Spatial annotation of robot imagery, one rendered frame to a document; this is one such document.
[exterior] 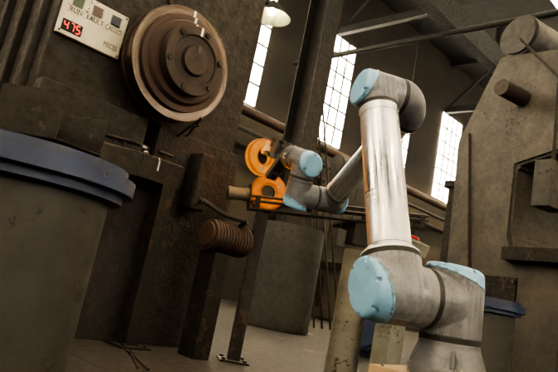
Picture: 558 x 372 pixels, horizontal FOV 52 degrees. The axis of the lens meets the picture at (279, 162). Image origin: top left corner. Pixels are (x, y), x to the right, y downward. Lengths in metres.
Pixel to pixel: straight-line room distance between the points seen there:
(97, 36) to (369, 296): 1.49
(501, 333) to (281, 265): 2.80
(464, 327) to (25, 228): 1.04
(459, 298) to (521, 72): 3.28
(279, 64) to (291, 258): 7.23
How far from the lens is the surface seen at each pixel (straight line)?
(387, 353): 2.17
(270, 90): 11.33
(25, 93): 1.76
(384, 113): 1.63
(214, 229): 2.27
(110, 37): 2.39
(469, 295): 1.49
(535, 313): 4.04
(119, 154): 2.19
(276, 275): 4.81
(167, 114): 2.32
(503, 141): 4.48
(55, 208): 0.81
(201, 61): 2.33
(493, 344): 2.27
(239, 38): 2.82
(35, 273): 0.81
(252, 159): 2.32
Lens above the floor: 0.30
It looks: 13 degrees up
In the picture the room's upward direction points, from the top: 11 degrees clockwise
